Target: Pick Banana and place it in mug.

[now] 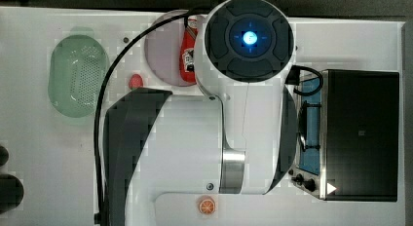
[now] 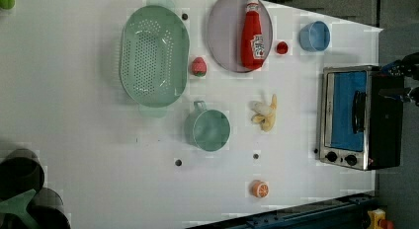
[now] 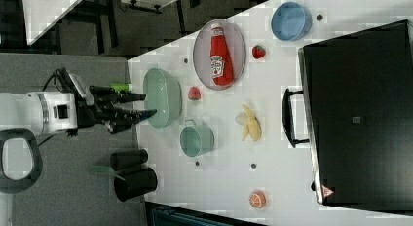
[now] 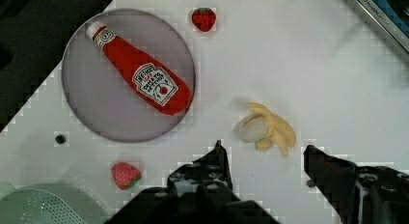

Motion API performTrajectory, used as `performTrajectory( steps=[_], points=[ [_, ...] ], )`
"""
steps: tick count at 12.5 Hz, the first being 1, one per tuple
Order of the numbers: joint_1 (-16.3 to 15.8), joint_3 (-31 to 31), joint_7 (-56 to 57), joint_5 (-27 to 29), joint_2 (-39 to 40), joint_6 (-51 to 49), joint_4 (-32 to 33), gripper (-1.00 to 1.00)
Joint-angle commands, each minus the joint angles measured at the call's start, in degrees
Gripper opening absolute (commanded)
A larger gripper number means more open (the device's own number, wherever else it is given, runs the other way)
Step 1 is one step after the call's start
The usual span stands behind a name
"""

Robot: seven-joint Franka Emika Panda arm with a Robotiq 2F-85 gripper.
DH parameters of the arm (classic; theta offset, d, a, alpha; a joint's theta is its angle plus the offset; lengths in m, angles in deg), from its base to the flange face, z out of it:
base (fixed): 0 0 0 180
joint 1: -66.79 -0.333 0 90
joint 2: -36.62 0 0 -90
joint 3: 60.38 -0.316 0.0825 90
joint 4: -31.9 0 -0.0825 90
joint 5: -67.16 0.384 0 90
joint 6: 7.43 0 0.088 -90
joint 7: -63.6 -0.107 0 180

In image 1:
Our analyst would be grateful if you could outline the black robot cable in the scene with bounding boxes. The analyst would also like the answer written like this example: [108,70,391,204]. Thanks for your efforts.
[93,9,208,225]

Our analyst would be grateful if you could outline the black toaster oven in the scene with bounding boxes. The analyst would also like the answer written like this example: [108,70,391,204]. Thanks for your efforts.
[288,69,399,202]

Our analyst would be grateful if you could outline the orange slice toy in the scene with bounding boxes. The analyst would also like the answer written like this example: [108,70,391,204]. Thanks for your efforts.
[198,196,216,215]

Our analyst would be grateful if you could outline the grey round plate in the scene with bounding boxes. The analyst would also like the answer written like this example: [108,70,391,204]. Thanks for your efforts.
[144,15,205,87]

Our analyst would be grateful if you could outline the black cylinder cup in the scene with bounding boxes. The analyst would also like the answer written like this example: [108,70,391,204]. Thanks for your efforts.
[0,146,10,166]
[0,174,24,213]

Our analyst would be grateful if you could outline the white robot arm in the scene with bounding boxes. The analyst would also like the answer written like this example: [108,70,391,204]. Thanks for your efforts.
[102,0,297,226]

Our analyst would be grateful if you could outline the red ketchup bottle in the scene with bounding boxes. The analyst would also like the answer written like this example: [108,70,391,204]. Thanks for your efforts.
[179,16,198,83]

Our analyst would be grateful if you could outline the green perforated colander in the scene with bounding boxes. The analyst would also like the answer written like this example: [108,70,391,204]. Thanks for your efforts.
[48,26,109,118]

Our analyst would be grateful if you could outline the pink toy strawberry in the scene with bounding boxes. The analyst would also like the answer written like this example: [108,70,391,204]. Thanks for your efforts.
[129,74,143,90]

